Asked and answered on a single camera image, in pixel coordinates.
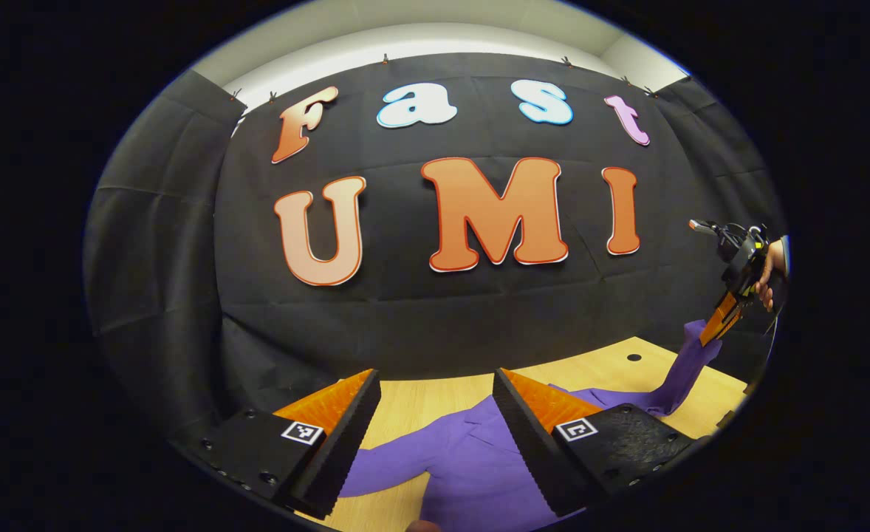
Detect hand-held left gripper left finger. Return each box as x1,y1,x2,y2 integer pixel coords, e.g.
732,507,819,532
177,368,383,520

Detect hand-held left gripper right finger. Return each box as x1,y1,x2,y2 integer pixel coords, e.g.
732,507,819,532
492,367,702,518

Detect purple knit garment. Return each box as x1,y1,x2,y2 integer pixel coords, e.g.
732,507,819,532
339,319,724,532

